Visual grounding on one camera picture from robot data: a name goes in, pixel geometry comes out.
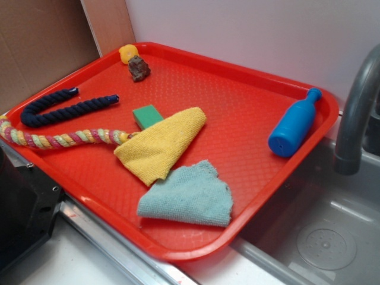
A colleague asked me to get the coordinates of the light blue cloth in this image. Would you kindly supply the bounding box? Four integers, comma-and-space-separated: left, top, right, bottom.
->
137, 160, 233, 227

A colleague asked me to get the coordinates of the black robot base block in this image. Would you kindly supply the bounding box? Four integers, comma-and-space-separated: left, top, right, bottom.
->
1, 150, 64, 273

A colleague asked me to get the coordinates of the yellow microfiber cloth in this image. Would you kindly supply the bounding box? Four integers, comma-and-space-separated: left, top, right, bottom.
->
114, 107, 207, 186

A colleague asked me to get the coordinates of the red plastic tray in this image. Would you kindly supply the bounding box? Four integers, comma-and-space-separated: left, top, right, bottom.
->
8, 43, 338, 262

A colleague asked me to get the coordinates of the green sponge block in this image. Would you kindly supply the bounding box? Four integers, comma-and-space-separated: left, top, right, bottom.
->
132, 105, 164, 130

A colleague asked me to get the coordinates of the brown rock toy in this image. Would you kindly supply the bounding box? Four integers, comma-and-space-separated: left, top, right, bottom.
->
128, 55, 151, 83

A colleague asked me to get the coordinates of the blue plastic bottle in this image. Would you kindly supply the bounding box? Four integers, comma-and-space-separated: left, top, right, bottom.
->
268, 88, 322, 157

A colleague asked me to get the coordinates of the yellow plastic toy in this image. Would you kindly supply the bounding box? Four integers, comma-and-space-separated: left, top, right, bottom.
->
119, 44, 139, 65

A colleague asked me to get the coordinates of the grey sink faucet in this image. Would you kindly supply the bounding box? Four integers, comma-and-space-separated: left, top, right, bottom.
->
333, 45, 379, 175

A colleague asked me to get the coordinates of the grey toy sink basin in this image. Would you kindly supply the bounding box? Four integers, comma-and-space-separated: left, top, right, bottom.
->
231, 111, 380, 285

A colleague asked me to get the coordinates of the brown cardboard panel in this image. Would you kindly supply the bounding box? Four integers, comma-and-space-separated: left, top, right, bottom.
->
1, 1, 135, 113

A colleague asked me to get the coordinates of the navy blue rope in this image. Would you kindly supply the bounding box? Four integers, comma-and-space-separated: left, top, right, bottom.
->
20, 87, 121, 129

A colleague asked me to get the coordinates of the multicolour braided rope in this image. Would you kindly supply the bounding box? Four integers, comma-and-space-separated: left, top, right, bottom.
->
0, 115, 138, 150

